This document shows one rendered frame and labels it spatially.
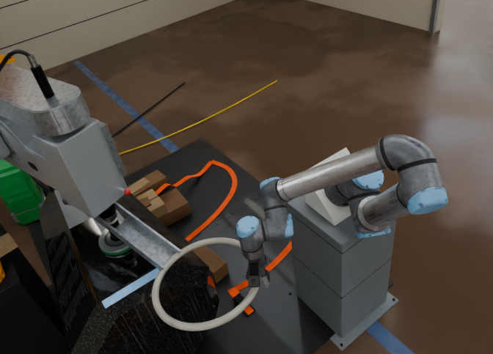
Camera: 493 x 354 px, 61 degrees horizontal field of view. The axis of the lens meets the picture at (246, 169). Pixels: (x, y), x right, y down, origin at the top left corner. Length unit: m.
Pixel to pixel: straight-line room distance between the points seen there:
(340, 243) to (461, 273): 1.25
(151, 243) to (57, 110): 0.77
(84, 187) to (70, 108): 0.37
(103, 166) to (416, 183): 1.31
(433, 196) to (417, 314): 1.61
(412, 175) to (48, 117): 1.33
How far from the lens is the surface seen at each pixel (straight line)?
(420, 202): 1.33
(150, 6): 7.55
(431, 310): 2.89
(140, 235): 2.13
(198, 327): 1.73
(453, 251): 3.21
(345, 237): 2.05
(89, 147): 1.91
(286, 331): 2.73
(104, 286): 2.18
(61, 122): 1.80
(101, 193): 2.03
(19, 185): 3.94
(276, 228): 1.61
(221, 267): 2.92
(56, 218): 2.78
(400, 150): 1.36
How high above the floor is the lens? 2.39
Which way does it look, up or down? 39 degrees down
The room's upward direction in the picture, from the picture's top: 10 degrees counter-clockwise
